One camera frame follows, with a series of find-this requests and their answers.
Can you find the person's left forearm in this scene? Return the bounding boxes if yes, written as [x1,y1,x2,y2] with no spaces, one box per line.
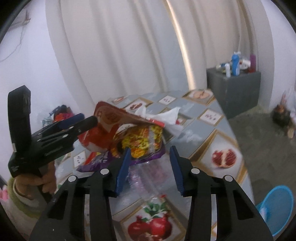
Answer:
[7,178,50,215]

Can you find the blue mesh waste basket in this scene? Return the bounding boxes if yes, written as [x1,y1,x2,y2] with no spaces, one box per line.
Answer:
[255,185,294,237]

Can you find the yellow printed snack packet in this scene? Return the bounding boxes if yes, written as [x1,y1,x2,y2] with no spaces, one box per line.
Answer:
[111,124,166,160]

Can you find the white paper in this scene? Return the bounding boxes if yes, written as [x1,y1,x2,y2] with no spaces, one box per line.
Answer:
[134,107,183,137]

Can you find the grey cabinet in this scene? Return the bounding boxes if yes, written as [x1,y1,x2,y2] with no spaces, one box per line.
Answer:
[206,67,262,120]

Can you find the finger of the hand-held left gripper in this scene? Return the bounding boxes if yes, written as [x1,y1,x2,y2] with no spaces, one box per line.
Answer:
[67,116,99,139]
[35,113,85,134]

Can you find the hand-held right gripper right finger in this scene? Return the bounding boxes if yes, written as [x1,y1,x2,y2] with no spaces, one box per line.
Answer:
[169,146,274,241]

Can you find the blue plastic bottle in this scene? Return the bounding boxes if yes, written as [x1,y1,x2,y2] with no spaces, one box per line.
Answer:
[231,52,241,76]

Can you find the pile of colourful clothes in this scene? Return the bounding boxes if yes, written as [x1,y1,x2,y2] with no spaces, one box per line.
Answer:
[43,105,77,127]

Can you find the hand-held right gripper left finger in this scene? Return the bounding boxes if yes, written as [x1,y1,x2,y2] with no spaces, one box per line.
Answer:
[29,147,132,241]

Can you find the white curtain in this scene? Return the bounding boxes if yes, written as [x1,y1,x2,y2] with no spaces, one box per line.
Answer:
[45,0,274,109]

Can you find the clear plastic bag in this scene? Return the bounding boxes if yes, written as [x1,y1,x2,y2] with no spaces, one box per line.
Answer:
[125,158,185,209]

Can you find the purple snack wrapper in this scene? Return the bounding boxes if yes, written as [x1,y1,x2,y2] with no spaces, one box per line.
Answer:
[76,148,166,173]

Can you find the person's left hand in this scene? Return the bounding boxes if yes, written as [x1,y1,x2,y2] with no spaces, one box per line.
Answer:
[15,161,57,200]

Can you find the red snack bag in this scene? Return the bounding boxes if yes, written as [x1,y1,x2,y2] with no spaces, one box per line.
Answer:
[79,101,166,153]

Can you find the fruit print tablecloth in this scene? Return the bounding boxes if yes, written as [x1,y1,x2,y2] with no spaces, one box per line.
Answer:
[55,89,255,241]

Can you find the purple bottle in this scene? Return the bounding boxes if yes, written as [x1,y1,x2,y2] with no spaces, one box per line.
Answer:
[249,54,257,73]

